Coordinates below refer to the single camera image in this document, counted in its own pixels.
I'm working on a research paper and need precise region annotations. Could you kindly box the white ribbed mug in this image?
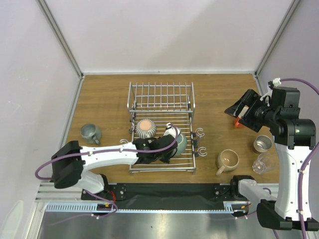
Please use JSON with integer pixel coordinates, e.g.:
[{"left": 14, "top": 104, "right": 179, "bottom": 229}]
[{"left": 136, "top": 119, "right": 157, "bottom": 139}]

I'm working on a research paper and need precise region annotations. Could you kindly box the teal ceramic mug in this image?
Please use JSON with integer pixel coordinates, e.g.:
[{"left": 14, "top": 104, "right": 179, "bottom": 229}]
[{"left": 172, "top": 133, "right": 187, "bottom": 157}]

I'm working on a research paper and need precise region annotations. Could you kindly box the beige ceramic mug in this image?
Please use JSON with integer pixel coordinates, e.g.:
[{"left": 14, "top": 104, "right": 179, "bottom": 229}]
[{"left": 215, "top": 149, "right": 239, "bottom": 176}]

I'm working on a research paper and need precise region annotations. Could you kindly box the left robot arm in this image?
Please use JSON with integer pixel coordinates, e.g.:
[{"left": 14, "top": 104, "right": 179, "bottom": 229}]
[{"left": 51, "top": 135, "right": 178, "bottom": 200}]

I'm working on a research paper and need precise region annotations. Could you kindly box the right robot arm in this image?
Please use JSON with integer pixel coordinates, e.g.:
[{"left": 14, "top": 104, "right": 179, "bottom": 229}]
[{"left": 224, "top": 87, "right": 319, "bottom": 232}]

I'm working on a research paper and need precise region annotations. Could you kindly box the orange mug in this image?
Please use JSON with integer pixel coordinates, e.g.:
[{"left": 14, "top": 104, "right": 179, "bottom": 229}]
[{"left": 233, "top": 106, "right": 248, "bottom": 128}]

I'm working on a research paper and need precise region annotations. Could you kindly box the steel tumbler cup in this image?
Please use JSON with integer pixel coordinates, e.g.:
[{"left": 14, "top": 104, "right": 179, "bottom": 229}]
[{"left": 251, "top": 135, "right": 273, "bottom": 154}]

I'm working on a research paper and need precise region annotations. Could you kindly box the clear glass cup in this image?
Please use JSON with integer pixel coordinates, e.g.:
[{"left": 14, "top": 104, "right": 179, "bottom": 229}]
[{"left": 252, "top": 153, "right": 276, "bottom": 174}]

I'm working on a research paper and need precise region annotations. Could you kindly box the black base mat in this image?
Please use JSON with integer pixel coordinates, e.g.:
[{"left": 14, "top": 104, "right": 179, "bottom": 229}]
[{"left": 81, "top": 183, "right": 234, "bottom": 211}]

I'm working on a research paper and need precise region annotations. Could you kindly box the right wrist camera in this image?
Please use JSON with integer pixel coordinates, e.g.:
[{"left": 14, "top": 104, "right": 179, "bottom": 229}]
[{"left": 260, "top": 78, "right": 281, "bottom": 102}]

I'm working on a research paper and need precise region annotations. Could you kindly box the metal wire dish rack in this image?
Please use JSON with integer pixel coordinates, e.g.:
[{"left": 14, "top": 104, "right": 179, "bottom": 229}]
[{"left": 127, "top": 83, "right": 196, "bottom": 173}]

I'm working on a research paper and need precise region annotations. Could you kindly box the white cable duct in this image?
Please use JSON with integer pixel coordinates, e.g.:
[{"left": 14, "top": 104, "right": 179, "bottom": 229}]
[{"left": 45, "top": 201, "right": 250, "bottom": 215}]

